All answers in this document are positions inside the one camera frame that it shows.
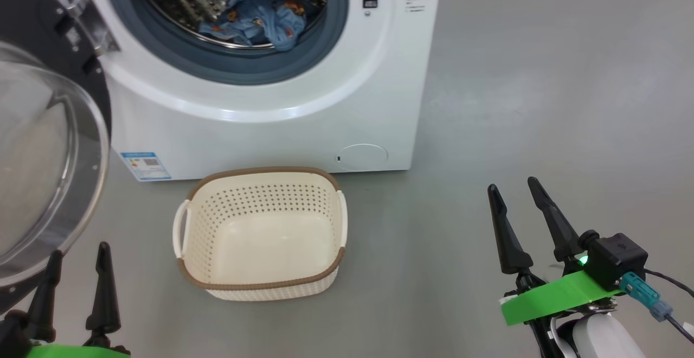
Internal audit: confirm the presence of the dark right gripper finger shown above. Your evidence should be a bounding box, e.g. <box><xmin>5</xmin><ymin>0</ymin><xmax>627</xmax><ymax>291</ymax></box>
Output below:
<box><xmin>487</xmin><ymin>184</ymin><xmax>535</xmax><ymax>274</ymax></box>
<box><xmin>528</xmin><ymin>177</ymin><xmax>585</xmax><ymax>264</ymax></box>

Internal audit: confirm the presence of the black cable with teal plug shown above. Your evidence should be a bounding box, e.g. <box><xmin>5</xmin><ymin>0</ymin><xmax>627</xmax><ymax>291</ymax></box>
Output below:
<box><xmin>620</xmin><ymin>268</ymin><xmax>694</xmax><ymax>343</ymax></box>

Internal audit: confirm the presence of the round white filter cover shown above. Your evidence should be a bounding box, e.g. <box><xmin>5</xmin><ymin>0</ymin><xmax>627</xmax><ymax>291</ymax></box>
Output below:
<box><xmin>335</xmin><ymin>143</ymin><xmax>388</xmax><ymax>172</ymax></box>

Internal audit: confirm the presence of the cream perforated laundry basket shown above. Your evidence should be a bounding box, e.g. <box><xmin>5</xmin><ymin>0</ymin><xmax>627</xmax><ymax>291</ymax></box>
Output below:
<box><xmin>172</xmin><ymin>167</ymin><xmax>348</xmax><ymax>301</ymax></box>

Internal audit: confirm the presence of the blue energy label sticker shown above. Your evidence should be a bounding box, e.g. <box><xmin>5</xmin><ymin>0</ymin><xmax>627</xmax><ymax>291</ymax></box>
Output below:
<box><xmin>120</xmin><ymin>152</ymin><xmax>172</xmax><ymax>181</ymax></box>

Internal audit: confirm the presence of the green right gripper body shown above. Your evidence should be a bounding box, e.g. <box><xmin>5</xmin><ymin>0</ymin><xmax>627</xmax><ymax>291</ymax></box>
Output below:
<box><xmin>502</xmin><ymin>260</ymin><xmax>624</xmax><ymax>358</ymax></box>

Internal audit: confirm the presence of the black-rimmed glass washer door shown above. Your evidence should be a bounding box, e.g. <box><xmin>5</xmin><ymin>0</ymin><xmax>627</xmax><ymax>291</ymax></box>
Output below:
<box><xmin>0</xmin><ymin>0</ymin><xmax>113</xmax><ymax>315</ymax></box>

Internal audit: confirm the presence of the blue patterned garment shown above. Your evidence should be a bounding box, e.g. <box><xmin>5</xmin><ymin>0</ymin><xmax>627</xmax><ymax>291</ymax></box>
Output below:
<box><xmin>198</xmin><ymin>0</ymin><xmax>307</xmax><ymax>51</ymax></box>

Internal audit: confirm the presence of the white front-load washing machine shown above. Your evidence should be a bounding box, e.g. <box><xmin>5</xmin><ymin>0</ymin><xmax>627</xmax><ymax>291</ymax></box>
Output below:
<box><xmin>22</xmin><ymin>0</ymin><xmax>444</xmax><ymax>182</ymax></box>

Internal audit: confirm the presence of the grey rubber door gasket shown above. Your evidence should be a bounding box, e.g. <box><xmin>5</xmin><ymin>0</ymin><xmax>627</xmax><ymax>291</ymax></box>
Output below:
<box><xmin>102</xmin><ymin>0</ymin><xmax>349</xmax><ymax>86</ymax></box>

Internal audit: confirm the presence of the metal door hinge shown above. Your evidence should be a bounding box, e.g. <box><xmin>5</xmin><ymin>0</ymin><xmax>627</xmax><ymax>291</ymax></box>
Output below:
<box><xmin>60</xmin><ymin>0</ymin><xmax>121</xmax><ymax>55</ymax></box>

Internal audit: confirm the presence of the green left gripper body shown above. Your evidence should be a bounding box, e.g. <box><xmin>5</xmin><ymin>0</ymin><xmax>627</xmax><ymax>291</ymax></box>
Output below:
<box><xmin>0</xmin><ymin>315</ymin><xmax>131</xmax><ymax>358</ymax></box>

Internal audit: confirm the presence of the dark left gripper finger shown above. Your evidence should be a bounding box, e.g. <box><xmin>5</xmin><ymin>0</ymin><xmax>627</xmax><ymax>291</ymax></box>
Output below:
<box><xmin>26</xmin><ymin>250</ymin><xmax>63</xmax><ymax>342</ymax></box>
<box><xmin>86</xmin><ymin>242</ymin><xmax>121</xmax><ymax>334</ymax></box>

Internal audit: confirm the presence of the stainless steel washing machine drum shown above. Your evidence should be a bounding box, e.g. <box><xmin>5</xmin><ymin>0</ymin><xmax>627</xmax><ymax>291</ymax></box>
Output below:
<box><xmin>130</xmin><ymin>0</ymin><xmax>327</xmax><ymax>49</ymax></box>

